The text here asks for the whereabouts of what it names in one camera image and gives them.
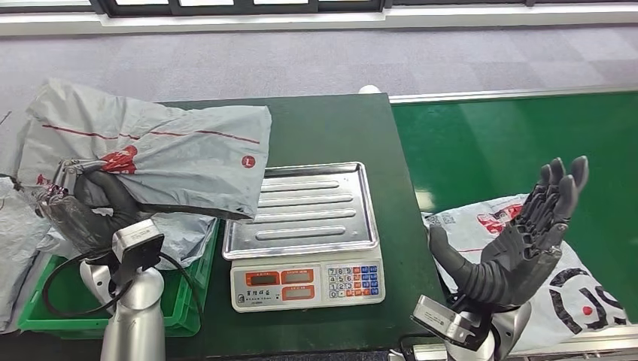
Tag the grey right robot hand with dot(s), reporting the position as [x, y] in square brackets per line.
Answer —
[518, 259]

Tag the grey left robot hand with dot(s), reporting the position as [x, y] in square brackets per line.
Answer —
[85, 219]

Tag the grey parcel with black logo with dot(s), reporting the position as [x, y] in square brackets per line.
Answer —
[458, 224]

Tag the narrow grey parcel red print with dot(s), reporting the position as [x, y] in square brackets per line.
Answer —
[189, 239]

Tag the grey parcel with red line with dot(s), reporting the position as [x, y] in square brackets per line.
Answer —
[189, 149]

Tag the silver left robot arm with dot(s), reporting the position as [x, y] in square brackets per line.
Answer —
[134, 324]

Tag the plain grey parcel bag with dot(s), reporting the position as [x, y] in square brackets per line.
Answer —
[15, 259]

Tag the green conveyor belt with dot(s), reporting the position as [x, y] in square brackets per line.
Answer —
[473, 139]

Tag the green plastic crate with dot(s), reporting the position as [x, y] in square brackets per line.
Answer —
[179, 299]

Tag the white scale with steel tray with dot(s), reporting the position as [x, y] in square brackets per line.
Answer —
[309, 209]

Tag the small white round knob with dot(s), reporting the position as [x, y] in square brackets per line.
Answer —
[370, 90]

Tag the white window sill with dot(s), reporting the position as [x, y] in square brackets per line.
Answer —
[299, 22]

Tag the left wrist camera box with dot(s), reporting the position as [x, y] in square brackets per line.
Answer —
[137, 244]

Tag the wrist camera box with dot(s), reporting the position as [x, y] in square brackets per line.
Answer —
[137, 244]
[438, 316]

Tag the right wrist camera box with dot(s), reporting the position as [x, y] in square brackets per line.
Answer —
[438, 316]

